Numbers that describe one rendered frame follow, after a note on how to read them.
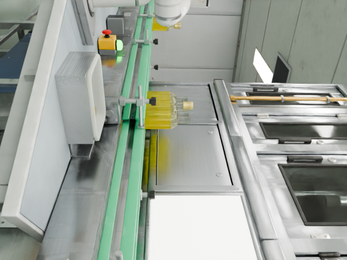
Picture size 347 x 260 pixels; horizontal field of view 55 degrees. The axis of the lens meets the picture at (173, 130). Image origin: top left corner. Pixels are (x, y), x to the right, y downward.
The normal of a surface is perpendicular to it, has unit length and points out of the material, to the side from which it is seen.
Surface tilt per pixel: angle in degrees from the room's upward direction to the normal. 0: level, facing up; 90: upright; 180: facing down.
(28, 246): 90
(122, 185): 90
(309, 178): 90
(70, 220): 90
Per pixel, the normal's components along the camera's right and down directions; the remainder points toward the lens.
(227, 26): 0.03, 0.56
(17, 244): 0.03, -0.83
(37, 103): 0.04, -0.50
